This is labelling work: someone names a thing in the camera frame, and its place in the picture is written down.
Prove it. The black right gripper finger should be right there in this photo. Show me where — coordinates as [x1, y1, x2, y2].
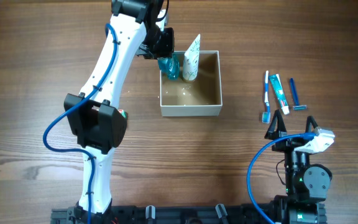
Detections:
[264, 110, 287, 140]
[305, 116, 318, 133]

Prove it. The blue mouthwash bottle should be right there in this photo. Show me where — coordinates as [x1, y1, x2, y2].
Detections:
[157, 54, 180, 80]

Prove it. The white lotion tube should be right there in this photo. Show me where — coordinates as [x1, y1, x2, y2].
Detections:
[182, 34, 201, 82]

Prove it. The green Dettol soap bar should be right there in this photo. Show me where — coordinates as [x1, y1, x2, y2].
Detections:
[118, 110, 128, 120]

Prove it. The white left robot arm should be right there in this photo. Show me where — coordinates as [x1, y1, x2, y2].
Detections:
[63, 1, 174, 223]

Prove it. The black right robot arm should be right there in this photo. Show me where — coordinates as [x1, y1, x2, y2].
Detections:
[265, 110, 335, 224]

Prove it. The blue disposable razor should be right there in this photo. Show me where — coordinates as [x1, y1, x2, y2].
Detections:
[290, 78, 307, 111]

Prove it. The blue white toothbrush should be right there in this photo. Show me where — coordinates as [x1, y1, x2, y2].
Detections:
[262, 70, 270, 123]

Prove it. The teal toothpaste tube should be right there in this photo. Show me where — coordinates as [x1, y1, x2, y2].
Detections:
[268, 74, 290, 115]

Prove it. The white cardboard box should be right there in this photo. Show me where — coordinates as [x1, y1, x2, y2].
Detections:
[160, 50, 223, 117]

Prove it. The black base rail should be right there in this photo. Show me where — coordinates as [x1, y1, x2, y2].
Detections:
[50, 203, 328, 224]

